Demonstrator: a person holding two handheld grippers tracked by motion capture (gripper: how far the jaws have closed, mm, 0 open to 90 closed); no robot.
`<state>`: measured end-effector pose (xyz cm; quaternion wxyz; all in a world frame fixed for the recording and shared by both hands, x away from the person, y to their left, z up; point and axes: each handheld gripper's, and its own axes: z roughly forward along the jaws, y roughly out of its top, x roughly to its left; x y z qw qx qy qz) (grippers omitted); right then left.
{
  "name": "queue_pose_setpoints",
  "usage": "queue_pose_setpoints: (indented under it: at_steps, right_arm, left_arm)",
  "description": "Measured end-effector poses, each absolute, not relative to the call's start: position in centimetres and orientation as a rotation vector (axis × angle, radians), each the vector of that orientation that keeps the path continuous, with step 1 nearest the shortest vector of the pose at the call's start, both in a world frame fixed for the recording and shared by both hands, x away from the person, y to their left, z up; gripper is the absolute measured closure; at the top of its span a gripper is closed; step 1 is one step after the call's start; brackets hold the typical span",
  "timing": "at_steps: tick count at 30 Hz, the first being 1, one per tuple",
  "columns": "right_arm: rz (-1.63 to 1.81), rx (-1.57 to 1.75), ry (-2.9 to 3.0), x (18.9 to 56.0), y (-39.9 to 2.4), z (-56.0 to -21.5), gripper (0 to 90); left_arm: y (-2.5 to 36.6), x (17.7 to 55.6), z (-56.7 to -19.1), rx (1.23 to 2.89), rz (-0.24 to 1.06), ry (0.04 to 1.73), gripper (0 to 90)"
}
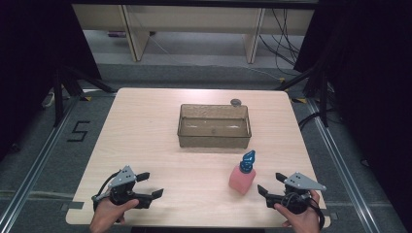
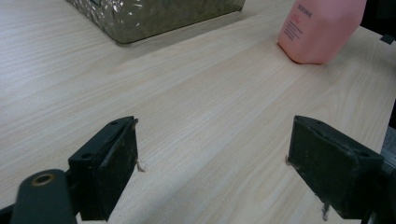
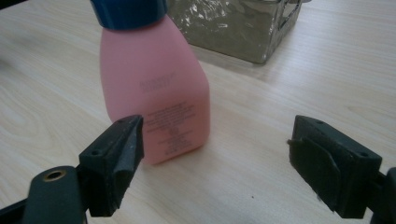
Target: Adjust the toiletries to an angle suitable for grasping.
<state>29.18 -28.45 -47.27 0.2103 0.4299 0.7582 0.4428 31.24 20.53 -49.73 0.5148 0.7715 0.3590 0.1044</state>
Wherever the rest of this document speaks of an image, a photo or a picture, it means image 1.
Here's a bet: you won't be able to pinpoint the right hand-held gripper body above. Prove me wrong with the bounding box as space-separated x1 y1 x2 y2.
265 172 327 216

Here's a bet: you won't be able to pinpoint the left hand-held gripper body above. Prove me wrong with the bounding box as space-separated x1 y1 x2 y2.
108 165 154 210

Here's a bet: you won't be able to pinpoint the pink spray bottle blue nozzle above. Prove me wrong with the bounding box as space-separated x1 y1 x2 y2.
228 150 258 196

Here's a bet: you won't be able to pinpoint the brown translucent plastic bin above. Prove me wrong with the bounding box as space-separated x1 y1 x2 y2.
177 103 253 150

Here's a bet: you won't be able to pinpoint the person's right hand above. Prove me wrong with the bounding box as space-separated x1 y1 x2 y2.
274 189 322 233

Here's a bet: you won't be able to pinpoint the person's left hand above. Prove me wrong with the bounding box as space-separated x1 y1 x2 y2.
89 197 140 233

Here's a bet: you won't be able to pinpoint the black metal stand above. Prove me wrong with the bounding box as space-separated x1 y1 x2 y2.
52 64 118 128
275 61 330 129

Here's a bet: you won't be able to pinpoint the black curtain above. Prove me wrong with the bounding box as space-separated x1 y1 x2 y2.
292 0 412 229
0 0 102 161

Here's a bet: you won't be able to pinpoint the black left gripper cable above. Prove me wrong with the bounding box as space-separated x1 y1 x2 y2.
91 170 121 212

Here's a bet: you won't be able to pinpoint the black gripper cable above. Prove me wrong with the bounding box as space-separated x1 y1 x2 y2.
309 196 326 231
91 170 121 212

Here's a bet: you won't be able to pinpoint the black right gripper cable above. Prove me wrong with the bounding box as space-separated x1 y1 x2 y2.
309 196 326 231

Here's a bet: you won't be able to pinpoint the aluminium floor rail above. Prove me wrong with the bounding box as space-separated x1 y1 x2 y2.
306 96 383 233
0 96 83 233

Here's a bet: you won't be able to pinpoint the black floor cable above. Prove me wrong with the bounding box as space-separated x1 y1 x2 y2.
297 109 326 131

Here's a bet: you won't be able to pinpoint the black hanging cables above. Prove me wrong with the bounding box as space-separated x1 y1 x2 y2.
257 8 301 77

